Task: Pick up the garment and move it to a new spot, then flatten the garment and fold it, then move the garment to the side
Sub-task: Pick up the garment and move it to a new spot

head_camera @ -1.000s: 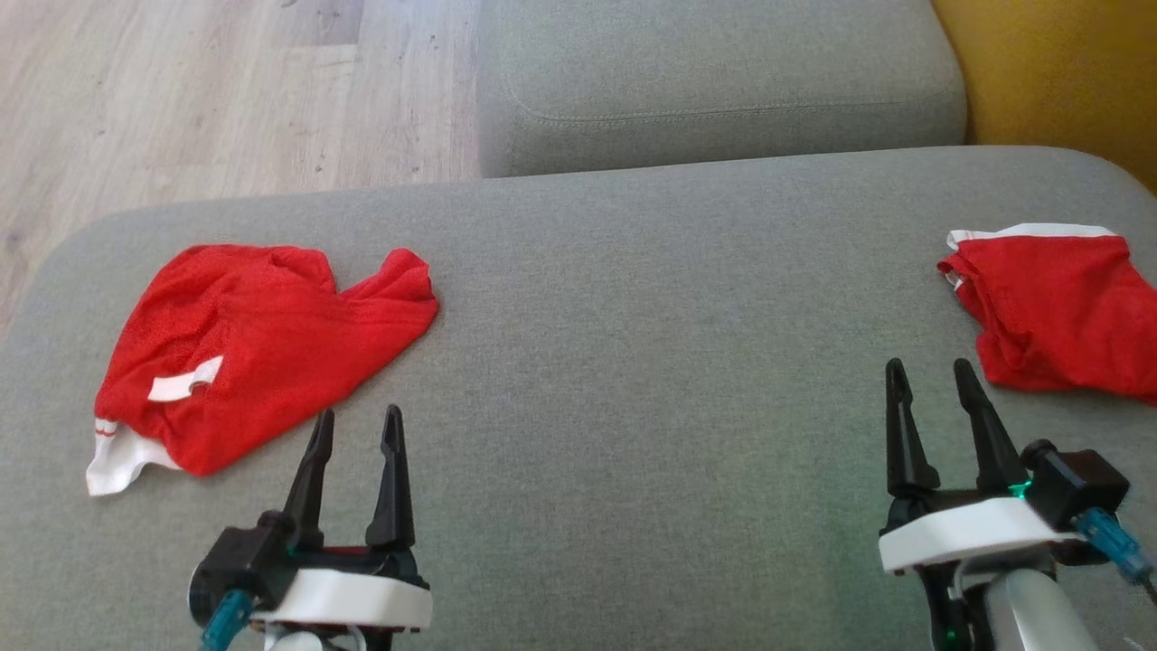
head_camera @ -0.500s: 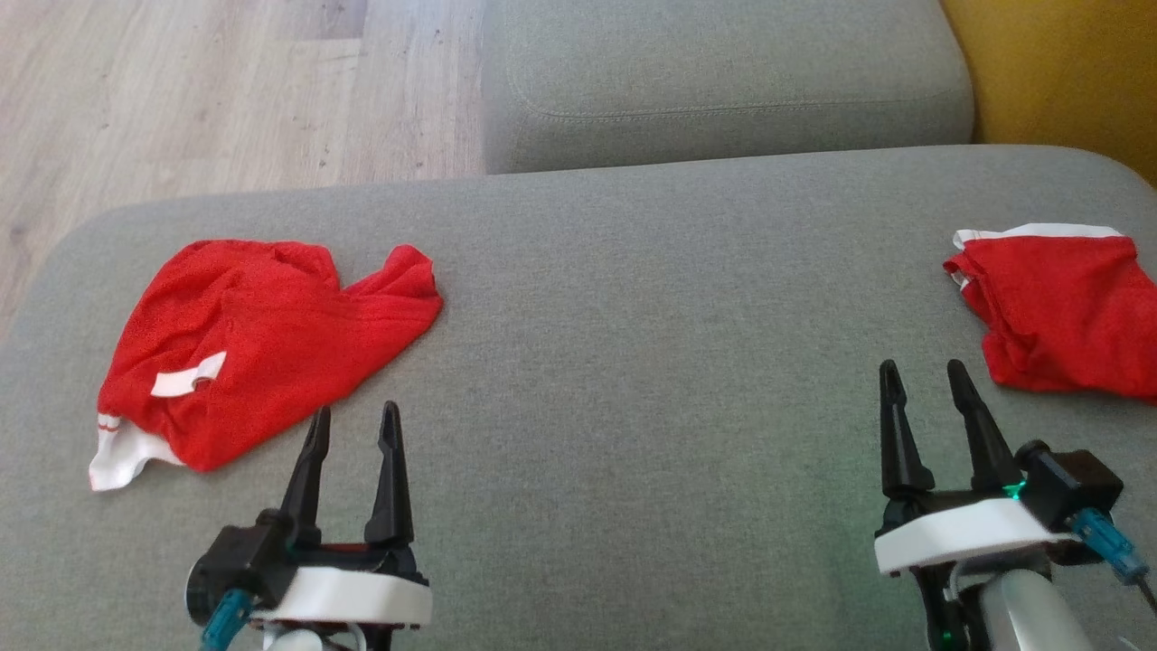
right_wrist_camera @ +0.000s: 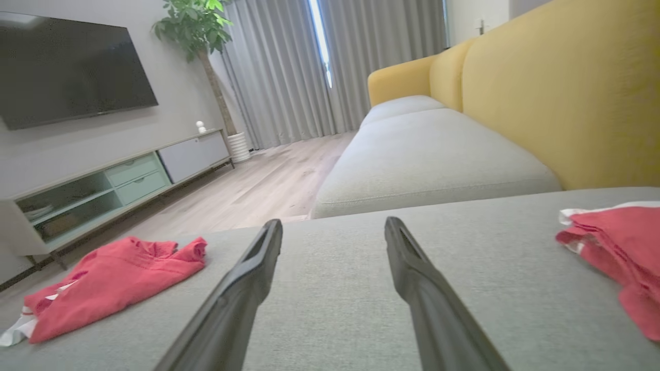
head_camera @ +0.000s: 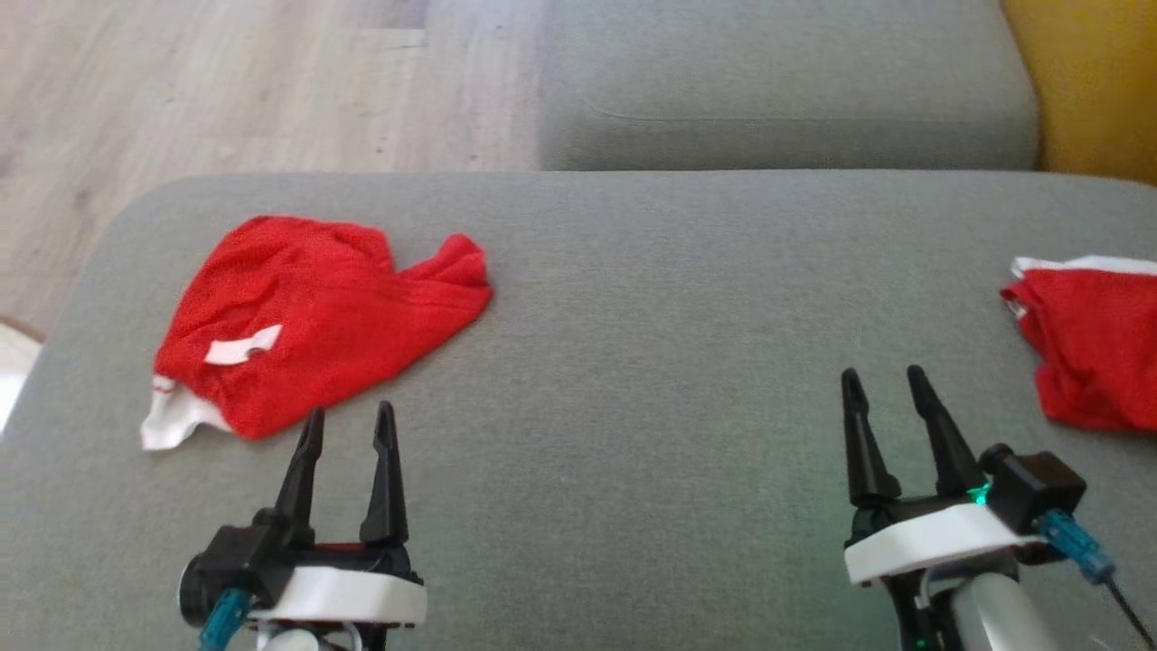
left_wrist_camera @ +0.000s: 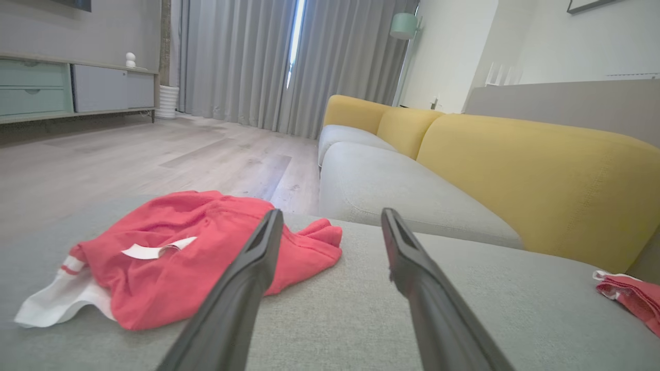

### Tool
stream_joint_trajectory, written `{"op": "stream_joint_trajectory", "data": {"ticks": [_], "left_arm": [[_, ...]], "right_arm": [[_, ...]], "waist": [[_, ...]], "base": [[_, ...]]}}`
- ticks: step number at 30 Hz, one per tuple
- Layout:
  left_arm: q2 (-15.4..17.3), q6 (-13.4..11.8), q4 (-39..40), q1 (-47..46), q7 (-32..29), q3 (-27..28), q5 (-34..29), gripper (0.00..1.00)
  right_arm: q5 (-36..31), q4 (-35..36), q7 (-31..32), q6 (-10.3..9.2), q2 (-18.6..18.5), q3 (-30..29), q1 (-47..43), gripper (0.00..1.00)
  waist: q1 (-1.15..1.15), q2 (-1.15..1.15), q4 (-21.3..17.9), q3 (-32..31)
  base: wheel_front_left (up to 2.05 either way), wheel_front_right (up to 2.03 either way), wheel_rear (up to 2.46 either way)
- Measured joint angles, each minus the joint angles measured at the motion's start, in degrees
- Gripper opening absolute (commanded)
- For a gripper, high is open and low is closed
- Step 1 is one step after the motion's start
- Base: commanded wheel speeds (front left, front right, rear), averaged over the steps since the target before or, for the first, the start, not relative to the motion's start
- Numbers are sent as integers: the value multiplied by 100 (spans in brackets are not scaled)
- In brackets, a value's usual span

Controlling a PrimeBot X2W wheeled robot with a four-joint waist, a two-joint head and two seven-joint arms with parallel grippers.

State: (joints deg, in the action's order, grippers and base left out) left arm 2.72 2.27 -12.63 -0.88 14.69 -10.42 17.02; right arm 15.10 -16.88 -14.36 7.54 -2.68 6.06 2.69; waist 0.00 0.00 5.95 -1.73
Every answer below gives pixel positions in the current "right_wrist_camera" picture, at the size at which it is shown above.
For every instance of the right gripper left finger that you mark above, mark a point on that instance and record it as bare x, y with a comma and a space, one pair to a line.
242, 304

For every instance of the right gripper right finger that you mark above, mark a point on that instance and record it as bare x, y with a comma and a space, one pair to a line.
433, 314

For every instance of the red and white basketball jersey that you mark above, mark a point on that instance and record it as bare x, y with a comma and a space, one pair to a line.
113, 283

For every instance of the red shorts with white trim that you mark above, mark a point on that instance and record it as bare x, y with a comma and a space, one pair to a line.
619, 247

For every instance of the grey sofa seat cushion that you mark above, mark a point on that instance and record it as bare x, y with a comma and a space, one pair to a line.
397, 107
428, 159

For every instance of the white ribbed plant pot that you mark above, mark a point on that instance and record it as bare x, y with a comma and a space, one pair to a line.
239, 148

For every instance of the white and green TV cabinet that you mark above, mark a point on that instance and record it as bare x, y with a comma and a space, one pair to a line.
139, 178

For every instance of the small white figurine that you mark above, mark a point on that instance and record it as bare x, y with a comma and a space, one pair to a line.
200, 127

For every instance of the grey pleated curtain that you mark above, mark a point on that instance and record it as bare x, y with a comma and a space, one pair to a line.
278, 72
381, 56

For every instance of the yellow sofa armrest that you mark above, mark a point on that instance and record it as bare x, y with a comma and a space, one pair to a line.
399, 80

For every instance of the yellow sofa back cushion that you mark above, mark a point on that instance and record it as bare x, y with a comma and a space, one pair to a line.
567, 93
446, 74

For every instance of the green leafy indoor tree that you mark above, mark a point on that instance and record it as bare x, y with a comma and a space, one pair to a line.
196, 26

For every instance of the black wall television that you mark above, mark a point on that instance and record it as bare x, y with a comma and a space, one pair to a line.
67, 72

